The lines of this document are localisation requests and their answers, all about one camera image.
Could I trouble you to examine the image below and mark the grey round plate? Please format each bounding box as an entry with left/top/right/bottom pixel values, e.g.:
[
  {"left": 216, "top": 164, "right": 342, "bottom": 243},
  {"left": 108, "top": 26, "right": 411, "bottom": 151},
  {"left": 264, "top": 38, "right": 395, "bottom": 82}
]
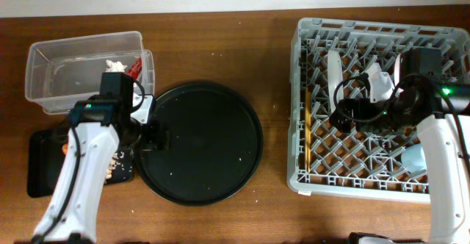
[{"left": 327, "top": 50, "right": 343, "bottom": 114}]

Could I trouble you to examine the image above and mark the black rectangular tray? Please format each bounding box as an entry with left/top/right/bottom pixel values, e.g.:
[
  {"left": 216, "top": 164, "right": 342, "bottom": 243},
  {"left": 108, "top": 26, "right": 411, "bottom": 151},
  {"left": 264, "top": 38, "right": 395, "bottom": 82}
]
[{"left": 27, "top": 126, "right": 134, "bottom": 198}]

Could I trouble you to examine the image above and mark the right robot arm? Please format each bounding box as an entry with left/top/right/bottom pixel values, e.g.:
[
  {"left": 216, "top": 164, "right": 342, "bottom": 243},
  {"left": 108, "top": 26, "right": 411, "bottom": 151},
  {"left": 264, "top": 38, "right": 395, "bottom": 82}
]
[{"left": 327, "top": 48, "right": 469, "bottom": 243}]

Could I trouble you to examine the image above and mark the light blue cup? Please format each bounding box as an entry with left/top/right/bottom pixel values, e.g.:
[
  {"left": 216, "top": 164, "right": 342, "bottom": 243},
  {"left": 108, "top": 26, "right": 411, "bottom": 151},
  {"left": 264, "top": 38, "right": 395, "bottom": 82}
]
[{"left": 401, "top": 144, "right": 427, "bottom": 173}]

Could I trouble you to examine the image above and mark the round black serving tray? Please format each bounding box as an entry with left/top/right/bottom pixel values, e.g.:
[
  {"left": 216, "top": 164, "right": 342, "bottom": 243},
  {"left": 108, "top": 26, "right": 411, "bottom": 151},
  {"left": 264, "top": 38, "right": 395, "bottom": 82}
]
[{"left": 134, "top": 82, "right": 264, "bottom": 206}]

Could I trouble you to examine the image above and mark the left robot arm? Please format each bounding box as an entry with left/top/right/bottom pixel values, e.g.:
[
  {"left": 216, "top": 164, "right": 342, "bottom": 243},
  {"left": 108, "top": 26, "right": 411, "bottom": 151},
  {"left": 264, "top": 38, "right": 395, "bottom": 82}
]
[{"left": 32, "top": 72, "right": 154, "bottom": 243}]

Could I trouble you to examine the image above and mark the pile of food scraps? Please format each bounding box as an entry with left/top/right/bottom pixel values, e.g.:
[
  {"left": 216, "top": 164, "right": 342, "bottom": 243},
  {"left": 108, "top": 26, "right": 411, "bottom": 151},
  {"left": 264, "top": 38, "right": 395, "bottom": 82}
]
[{"left": 104, "top": 151, "right": 127, "bottom": 185}]

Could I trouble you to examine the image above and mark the clear plastic bin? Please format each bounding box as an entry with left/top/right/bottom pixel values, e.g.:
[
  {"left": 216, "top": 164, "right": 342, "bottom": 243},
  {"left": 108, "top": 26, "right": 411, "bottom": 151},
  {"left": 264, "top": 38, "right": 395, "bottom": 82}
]
[{"left": 25, "top": 31, "right": 155, "bottom": 115}]

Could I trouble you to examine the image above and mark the grey dishwasher rack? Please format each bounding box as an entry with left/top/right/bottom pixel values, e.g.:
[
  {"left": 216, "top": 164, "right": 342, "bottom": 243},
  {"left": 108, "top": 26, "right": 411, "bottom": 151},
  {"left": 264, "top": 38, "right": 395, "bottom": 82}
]
[{"left": 286, "top": 18, "right": 469, "bottom": 204}]

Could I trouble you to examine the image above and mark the white napkin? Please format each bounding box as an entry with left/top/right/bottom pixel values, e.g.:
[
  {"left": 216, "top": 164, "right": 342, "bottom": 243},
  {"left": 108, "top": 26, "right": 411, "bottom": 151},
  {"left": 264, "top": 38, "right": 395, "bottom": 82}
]
[{"left": 106, "top": 60, "right": 127, "bottom": 73}]

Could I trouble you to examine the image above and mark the red snack wrapper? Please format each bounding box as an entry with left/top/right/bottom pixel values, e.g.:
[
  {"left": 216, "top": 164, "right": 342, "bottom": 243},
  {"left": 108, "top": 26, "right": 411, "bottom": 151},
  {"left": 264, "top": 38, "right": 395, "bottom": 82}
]
[{"left": 126, "top": 57, "right": 142, "bottom": 80}]

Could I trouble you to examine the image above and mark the orange carrot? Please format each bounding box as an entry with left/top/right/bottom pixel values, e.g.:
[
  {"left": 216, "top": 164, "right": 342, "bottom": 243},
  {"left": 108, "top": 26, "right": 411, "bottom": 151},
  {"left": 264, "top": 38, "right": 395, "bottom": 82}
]
[{"left": 62, "top": 143, "right": 68, "bottom": 154}]

